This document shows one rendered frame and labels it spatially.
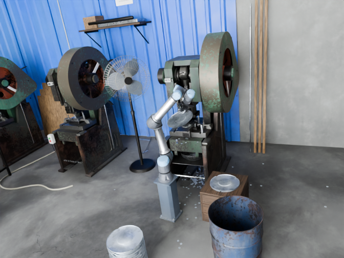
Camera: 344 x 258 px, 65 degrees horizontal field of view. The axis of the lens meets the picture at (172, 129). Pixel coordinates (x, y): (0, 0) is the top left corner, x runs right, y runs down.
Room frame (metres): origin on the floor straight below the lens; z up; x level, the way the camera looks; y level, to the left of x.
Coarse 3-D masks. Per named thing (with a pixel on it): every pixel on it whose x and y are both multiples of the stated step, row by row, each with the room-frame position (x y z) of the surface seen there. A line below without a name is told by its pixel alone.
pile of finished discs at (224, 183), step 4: (216, 176) 2.39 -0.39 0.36; (220, 176) 2.38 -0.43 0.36; (224, 176) 2.37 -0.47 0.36; (228, 176) 2.36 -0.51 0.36; (232, 176) 2.35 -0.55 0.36; (212, 180) 2.32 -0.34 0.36; (216, 180) 2.31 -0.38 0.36; (220, 180) 2.29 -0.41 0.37; (224, 180) 2.28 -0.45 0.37; (228, 180) 2.27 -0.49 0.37; (232, 180) 2.27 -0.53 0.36; (236, 180) 2.26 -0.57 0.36; (212, 184) 2.25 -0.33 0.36; (216, 184) 2.24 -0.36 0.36; (220, 184) 2.22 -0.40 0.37; (224, 184) 2.21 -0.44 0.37; (228, 184) 2.21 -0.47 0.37; (232, 184) 2.20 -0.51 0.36; (236, 184) 2.20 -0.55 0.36; (212, 188) 2.19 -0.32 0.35; (216, 188) 2.17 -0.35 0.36; (220, 188) 2.16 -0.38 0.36; (224, 188) 2.16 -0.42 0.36; (228, 188) 2.15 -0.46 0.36; (232, 188) 2.15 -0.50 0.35; (236, 188) 2.14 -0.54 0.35
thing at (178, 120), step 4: (180, 112) 2.57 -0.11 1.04; (188, 112) 2.62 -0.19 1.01; (172, 116) 2.56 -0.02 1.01; (176, 116) 2.59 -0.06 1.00; (180, 116) 2.62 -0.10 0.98; (184, 116) 2.65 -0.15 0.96; (188, 116) 2.67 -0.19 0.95; (168, 120) 2.58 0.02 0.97; (172, 120) 2.60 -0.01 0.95; (176, 120) 2.64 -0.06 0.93; (180, 120) 2.67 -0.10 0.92; (184, 120) 2.69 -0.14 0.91; (168, 124) 2.63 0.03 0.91; (172, 124) 2.65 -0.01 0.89; (176, 124) 2.68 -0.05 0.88; (180, 124) 2.71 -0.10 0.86; (184, 124) 2.74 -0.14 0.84
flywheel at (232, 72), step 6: (228, 54) 3.02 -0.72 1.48; (228, 60) 3.05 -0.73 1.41; (228, 66) 2.75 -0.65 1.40; (222, 72) 2.72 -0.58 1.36; (228, 72) 2.69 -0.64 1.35; (234, 72) 2.77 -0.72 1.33; (228, 78) 2.70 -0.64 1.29; (228, 84) 3.00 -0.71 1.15; (228, 90) 2.85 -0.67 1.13; (228, 96) 2.85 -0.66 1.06
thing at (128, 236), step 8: (112, 232) 1.77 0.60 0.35; (120, 232) 1.76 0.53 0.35; (128, 232) 1.75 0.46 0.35; (136, 232) 1.73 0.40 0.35; (112, 240) 1.68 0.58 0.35; (120, 240) 1.67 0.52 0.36; (128, 240) 1.65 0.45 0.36; (136, 240) 1.65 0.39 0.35; (112, 248) 1.60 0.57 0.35; (120, 248) 1.59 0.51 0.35; (128, 248) 1.58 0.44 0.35
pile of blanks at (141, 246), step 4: (140, 244) 1.62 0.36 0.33; (144, 244) 1.67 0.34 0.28; (136, 248) 1.58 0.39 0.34; (140, 248) 1.61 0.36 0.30; (144, 248) 1.66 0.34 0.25; (112, 252) 1.57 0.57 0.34; (128, 252) 1.55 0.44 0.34; (132, 252) 1.56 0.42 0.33; (136, 252) 1.59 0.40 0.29; (140, 252) 1.60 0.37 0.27; (144, 252) 1.64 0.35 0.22; (112, 256) 1.59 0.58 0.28; (116, 256) 1.56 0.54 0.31; (120, 256) 1.54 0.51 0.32; (124, 256) 1.54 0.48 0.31; (128, 256) 1.54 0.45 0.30; (132, 256) 1.55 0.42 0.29; (136, 256) 1.57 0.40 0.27; (140, 256) 1.60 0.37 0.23; (144, 256) 1.63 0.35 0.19
